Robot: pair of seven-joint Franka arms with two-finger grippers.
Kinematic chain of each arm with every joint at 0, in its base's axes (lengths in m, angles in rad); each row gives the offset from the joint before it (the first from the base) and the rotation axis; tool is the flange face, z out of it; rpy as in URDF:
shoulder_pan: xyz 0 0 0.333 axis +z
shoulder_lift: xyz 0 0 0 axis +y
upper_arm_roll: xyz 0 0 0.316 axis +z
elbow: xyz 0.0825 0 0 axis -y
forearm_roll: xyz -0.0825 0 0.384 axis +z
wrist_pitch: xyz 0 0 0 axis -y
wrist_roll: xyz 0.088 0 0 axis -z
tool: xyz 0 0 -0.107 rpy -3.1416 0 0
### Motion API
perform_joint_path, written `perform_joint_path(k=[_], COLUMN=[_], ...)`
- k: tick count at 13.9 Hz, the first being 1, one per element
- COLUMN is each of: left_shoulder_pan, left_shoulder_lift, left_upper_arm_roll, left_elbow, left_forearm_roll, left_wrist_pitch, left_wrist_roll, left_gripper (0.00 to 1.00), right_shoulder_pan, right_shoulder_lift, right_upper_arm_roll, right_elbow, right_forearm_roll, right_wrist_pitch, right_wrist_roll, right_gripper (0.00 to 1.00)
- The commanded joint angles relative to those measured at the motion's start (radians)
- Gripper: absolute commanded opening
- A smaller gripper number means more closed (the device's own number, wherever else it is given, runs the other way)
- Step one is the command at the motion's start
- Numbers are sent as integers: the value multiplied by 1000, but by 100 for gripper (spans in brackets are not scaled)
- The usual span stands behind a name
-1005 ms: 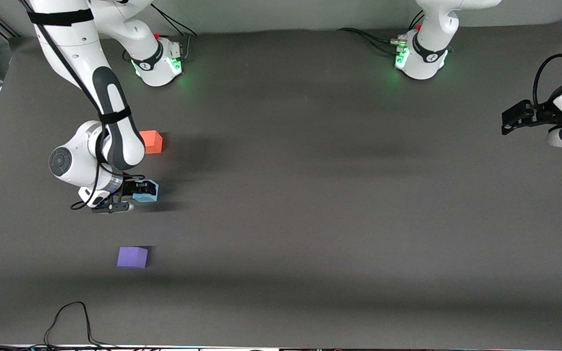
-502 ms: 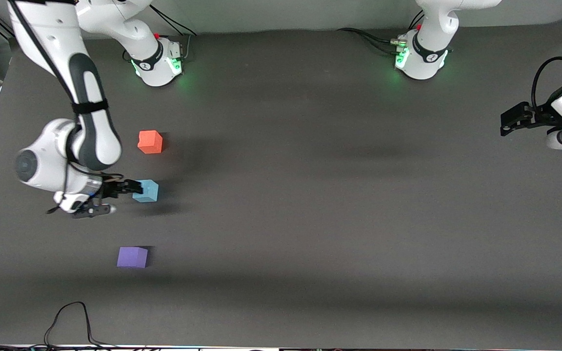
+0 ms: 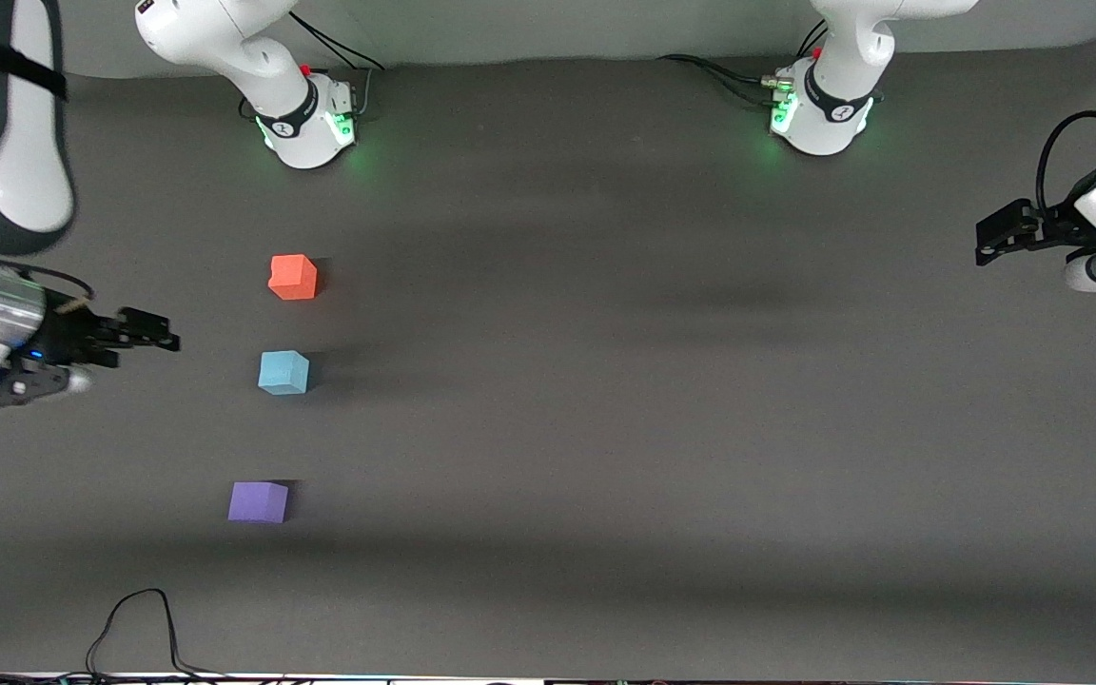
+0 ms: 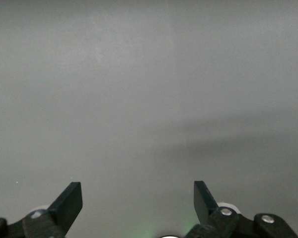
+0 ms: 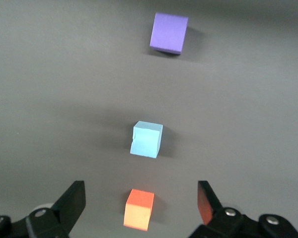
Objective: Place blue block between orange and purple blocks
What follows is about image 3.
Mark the dark grey table mat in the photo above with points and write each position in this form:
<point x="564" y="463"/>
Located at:
<point x="605" y="457"/>

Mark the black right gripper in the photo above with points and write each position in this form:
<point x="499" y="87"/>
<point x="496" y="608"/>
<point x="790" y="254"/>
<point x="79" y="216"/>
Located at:
<point x="65" y="338"/>

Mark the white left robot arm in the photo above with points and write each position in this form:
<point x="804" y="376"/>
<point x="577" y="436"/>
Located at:
<point x="833" y="95"/>

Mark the orange foam block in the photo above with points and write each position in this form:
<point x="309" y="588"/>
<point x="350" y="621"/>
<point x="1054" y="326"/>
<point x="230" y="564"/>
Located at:
<point x="292" y="277"/>

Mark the light blue foam block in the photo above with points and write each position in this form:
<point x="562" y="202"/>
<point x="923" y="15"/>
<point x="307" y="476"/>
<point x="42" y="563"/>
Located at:
<point x="283" y="373"/>

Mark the purple foam block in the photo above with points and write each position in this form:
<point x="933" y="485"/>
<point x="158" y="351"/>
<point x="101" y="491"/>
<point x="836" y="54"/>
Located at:
<point x="258" y="502"/>

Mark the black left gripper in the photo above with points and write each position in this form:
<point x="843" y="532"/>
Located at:
<point x="1058" y="226"/>

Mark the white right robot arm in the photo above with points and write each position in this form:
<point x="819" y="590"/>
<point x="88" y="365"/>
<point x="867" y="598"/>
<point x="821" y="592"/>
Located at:
<point x="225" y="38"/>

